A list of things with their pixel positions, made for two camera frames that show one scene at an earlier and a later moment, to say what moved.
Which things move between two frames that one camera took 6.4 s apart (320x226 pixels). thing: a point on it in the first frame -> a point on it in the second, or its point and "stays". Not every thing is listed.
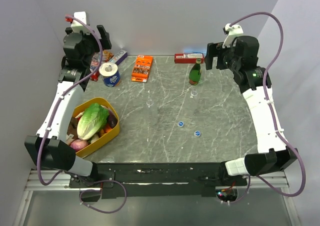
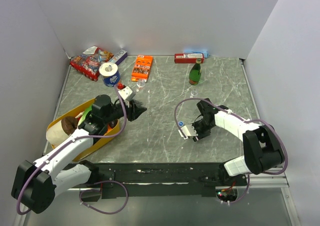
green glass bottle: [195, 73] stays
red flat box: [188, 58] stays
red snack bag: [96, 58] stays
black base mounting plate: [156, 180] stays
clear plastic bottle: [193, 93] stays
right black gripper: [215, 49] -> [201, 135]
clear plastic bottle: [149, 102] -> [141, 83]
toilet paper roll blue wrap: [110, 74] stays
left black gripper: [105, 40] -> [135, 109]
